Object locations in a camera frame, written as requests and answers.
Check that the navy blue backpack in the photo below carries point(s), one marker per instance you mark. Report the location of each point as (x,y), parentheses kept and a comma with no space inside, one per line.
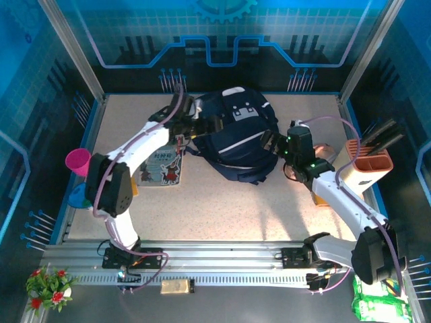
(242,151)

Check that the pink plastic goblet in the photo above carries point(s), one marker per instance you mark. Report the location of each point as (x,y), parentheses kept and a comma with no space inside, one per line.
(79,161)

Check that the artificial red flower plant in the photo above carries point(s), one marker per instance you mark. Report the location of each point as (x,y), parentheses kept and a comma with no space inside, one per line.
(50,289)

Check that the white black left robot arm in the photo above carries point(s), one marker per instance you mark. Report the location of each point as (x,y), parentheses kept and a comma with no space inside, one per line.
(148,138)

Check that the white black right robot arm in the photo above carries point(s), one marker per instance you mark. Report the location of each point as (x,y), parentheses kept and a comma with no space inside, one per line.
(336,198)

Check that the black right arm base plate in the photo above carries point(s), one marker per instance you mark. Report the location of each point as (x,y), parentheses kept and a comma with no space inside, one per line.
(291,257)

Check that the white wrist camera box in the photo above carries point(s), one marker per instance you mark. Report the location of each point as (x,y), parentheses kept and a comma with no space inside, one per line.
(301,124)
(197,111)

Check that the blue globe print cup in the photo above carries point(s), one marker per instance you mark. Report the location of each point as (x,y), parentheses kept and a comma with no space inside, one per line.
(78,198)

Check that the white orange knife block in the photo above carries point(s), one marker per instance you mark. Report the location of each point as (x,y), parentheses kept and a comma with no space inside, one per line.
(373,168)

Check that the pink pencil case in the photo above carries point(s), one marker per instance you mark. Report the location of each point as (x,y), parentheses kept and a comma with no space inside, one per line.
(323,151)

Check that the aluminium frame post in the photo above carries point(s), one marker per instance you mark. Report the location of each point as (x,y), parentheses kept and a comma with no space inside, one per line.
(72,50)
(370,50)

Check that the small tan box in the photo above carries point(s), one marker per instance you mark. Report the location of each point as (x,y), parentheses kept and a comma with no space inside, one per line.
(175,286)

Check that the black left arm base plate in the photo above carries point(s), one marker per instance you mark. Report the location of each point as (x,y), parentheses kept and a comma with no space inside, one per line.
(151,260)

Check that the green snack bag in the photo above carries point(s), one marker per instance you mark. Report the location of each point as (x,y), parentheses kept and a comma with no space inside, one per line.
(373,306)

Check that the illustrated cartoon children's book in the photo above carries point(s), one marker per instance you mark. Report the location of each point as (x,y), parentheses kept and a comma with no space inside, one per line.
(165,168)

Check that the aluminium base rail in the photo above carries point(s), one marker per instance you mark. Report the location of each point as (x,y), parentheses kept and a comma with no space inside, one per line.
(219,259)

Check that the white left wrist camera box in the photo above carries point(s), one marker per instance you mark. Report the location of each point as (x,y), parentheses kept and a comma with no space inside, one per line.
(197,111)

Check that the white orange booklet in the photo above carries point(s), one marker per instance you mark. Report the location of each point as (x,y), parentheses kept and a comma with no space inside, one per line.
(135,190)

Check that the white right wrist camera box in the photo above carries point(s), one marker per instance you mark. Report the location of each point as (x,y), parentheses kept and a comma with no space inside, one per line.
(301,124)

